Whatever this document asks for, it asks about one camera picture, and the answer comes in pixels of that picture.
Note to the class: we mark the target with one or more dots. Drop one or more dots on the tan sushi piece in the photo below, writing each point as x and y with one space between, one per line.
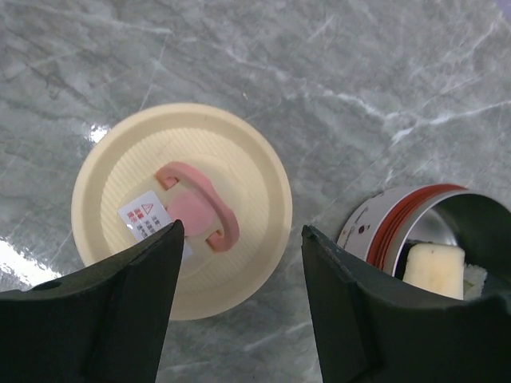
436 268

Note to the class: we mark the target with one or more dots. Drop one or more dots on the steel lunch box bowl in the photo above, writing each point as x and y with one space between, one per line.
382 230

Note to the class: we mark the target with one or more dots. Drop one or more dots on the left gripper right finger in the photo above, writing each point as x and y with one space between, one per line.
371 327

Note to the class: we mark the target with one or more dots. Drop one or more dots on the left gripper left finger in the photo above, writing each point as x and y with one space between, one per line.
104 323

